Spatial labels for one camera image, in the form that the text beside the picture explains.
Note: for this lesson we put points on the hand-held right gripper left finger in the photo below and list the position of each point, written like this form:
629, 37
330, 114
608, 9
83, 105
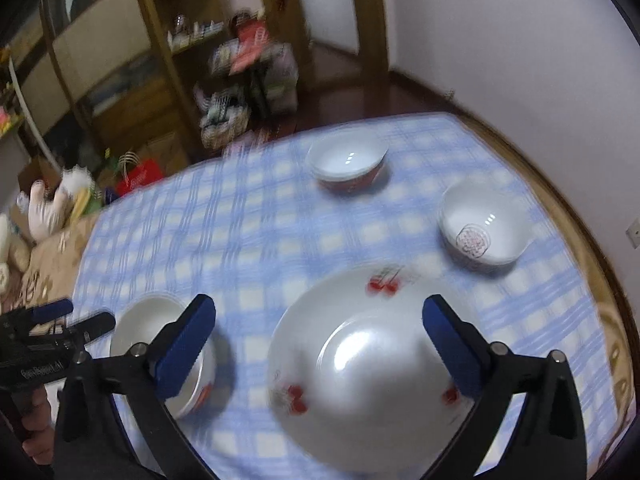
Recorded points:
185, 350

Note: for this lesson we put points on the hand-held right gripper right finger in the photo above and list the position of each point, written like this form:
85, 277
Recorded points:
452, 355

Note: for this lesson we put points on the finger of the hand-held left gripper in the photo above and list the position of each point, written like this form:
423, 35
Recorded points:
95, 327
52, 310

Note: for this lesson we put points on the white bowl with yellow print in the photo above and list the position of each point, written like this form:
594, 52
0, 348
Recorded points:
145, 325

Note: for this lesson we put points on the white cherry print plate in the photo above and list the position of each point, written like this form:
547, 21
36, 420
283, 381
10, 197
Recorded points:
360, 385

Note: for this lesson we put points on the patterned bowl with inner emblem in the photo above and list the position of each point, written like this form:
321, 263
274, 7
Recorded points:
480, 220

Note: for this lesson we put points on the red blue patterned bowl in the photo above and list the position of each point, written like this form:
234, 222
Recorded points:
345, 157

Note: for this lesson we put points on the person's left hand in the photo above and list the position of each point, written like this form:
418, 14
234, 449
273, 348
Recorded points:
39, 417

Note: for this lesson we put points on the cream plush toy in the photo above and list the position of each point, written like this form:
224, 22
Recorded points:
12, 245

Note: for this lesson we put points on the pink white plush toy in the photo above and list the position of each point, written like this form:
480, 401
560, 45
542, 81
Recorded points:
50, 205

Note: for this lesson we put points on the cardboard box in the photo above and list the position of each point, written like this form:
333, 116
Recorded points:
165, 152
37, 175

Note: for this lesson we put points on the blue plaid cloth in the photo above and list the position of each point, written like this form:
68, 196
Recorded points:
250, 220

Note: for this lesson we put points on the red paper bag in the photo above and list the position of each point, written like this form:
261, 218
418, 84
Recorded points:
142, 177

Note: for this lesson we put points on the brown printed blanket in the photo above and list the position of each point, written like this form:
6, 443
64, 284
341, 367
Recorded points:
607, 320

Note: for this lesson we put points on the green bottle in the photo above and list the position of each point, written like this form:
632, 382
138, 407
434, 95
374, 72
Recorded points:
110, 160

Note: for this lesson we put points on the wooden shelf with figurines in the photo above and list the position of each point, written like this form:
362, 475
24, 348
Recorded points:
10, 95

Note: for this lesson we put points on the lace trimmed basket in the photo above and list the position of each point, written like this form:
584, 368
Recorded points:
222, 130

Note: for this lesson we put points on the wooden wardrobe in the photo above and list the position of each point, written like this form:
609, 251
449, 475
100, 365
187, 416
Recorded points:
100, 70

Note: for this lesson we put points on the black white striped item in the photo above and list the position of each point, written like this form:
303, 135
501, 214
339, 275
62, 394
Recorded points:
220, 102

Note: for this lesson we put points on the small dark table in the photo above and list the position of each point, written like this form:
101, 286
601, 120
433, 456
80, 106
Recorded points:
255, 80

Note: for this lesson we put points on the clear plastic storage box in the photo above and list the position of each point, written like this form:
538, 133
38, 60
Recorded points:
282, 80

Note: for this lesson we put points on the red shopping bag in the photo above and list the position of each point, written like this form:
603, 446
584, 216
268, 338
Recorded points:
252, 35

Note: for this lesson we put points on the wooden corner shelf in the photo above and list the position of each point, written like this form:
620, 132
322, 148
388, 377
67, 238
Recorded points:
185, 5

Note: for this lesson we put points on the wooden door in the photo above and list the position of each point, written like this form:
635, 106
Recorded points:
370, 15

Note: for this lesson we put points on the wall socket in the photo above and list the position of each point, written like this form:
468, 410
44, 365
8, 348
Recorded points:
634, 232

